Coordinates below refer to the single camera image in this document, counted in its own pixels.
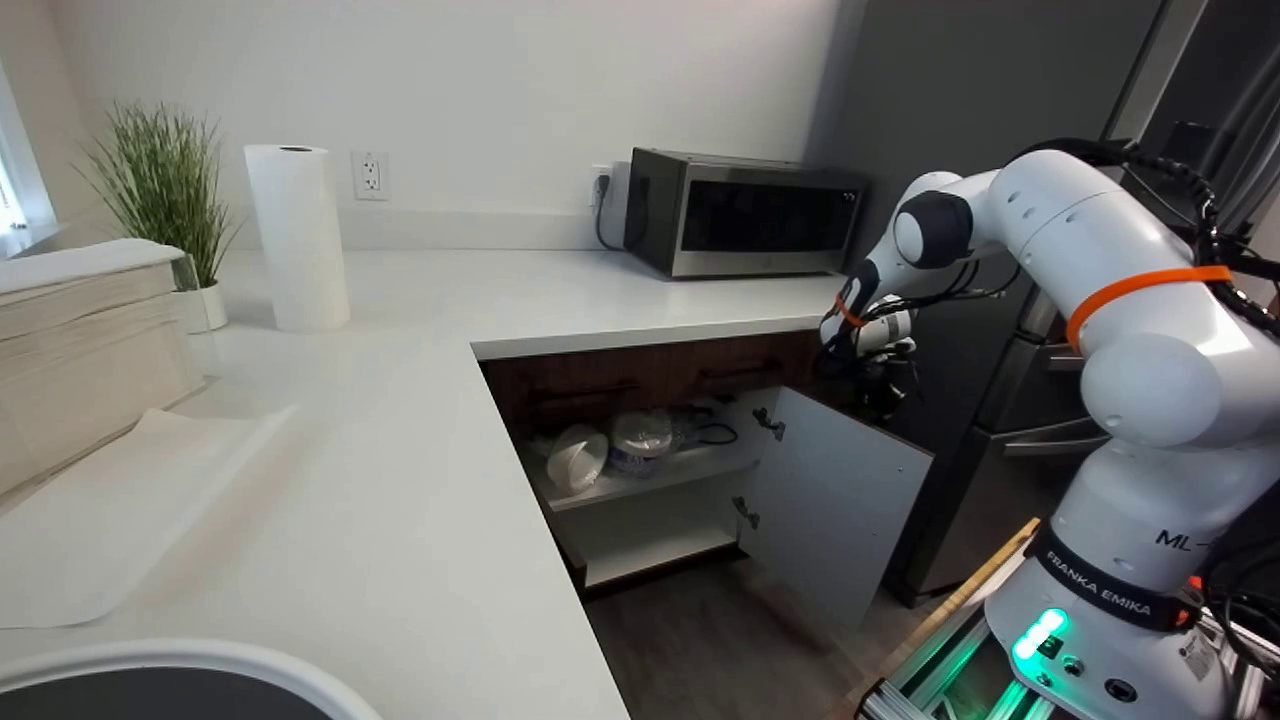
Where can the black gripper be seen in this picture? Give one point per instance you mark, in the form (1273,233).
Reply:
(861,363)

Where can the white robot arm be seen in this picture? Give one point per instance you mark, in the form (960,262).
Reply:
(1177,373)

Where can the left white-backed cabinet door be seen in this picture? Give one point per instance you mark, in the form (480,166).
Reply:
(826,503)

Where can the white cabinet shelf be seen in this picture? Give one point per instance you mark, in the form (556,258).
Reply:
(639,520)

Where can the stainless steel microwave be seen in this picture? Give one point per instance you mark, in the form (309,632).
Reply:
(706,219)

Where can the clear glass bowl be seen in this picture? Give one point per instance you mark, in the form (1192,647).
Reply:
(641,439)

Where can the white paper towel roll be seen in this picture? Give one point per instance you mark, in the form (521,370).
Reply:
(299,233)

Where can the green potted plant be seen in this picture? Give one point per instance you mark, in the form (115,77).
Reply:
(157,178)

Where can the round grey tray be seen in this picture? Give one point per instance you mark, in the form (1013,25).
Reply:
(175,683)

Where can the white wall outlet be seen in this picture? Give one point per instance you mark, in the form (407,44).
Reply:
(371,178)

